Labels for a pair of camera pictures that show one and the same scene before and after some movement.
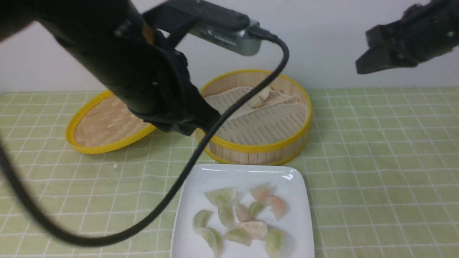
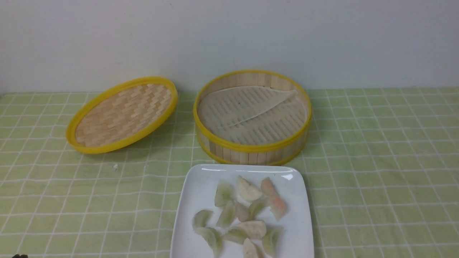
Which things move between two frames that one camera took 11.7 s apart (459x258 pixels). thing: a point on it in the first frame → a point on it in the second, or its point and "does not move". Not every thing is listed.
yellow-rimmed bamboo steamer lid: [103, 123] does not move
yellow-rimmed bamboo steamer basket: [272, 128] does not move
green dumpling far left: [199, 219] does not move
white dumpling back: [258, 100] → [250, 249]
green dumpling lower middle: [238, 235] does not move
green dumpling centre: [254, 208] does not move
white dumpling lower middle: [258, 229] does not move
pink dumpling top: [261, 192] → [268, 188]
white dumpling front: [242, 213] → [246, 194]
